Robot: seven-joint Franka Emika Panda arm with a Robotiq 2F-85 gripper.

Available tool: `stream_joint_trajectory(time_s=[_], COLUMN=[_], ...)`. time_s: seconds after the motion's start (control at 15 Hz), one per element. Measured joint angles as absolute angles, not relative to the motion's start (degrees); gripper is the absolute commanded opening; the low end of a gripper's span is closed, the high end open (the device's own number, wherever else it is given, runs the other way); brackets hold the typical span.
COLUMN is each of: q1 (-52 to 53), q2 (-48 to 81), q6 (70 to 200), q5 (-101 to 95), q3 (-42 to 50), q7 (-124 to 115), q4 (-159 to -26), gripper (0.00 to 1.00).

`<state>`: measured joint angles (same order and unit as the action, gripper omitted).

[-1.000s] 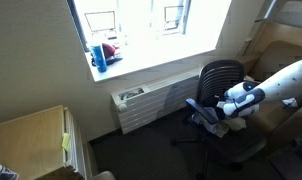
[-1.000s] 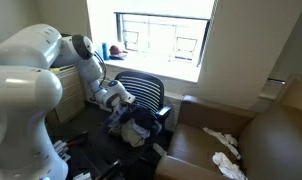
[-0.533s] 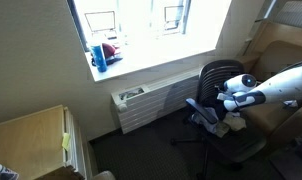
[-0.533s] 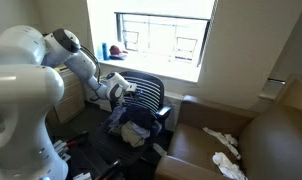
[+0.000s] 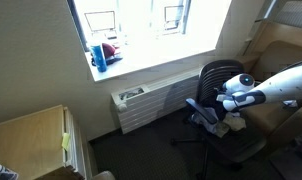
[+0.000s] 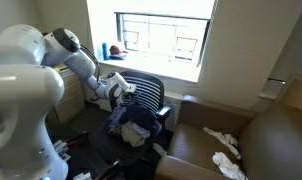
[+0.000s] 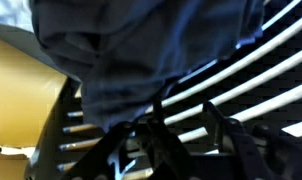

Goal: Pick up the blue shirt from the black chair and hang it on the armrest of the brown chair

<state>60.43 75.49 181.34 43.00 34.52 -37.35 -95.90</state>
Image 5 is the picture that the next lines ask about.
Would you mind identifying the dark blue shirt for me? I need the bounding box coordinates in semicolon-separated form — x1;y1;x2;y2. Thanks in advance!
213;101;229;123

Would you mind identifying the light blue shirt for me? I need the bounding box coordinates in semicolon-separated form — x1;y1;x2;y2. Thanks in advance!
191;105;225;135

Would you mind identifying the black slatted office chair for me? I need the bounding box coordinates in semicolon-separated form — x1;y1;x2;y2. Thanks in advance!
170;59;268;180

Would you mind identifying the radiator control panel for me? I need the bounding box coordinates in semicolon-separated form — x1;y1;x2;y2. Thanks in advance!
118;86;146;102

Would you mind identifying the white windowsill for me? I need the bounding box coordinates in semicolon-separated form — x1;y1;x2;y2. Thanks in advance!
84;39;222;83

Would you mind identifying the white radiator knob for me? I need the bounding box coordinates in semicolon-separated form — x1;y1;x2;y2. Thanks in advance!
116;102;129;114

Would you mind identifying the maroon round object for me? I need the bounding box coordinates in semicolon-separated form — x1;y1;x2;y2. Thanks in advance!
101;42;117;59

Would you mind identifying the bright window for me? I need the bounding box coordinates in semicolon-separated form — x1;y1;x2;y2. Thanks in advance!
66;0;234;56

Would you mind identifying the beige crumpled cloth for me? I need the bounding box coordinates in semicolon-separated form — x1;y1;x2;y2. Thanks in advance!
214;112;247;138

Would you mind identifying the tan rounded object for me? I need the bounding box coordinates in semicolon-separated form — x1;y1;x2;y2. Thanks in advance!
89;170;116;180

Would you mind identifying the yellow sticky note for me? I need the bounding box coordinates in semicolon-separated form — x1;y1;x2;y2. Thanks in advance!
61;132;71;152

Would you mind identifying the light wood drawer cabinet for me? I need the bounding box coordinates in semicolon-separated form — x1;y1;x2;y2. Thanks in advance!
0;104;94;180

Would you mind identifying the wooden furniture with ledge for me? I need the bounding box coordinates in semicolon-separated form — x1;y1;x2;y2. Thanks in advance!
237;0;302;64

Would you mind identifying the red white object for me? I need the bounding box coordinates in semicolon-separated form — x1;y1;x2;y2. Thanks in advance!
0;163;20;180

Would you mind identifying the white wall radiator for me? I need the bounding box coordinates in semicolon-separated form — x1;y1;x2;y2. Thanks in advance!
110;68;203;135

